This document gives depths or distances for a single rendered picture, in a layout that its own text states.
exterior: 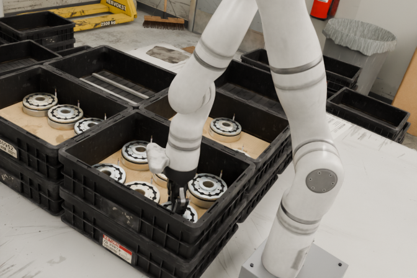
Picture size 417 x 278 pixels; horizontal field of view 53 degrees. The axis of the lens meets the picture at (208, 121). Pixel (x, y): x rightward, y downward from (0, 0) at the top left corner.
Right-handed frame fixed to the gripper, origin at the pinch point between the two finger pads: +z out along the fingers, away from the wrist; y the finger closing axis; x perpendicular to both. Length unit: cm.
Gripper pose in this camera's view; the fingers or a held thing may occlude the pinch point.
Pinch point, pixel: (173, 208)
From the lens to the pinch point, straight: 101.0
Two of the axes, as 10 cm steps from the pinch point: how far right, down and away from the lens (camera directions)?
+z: -1.6, 8.5, 5.0
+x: -9.6, -0.1, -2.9
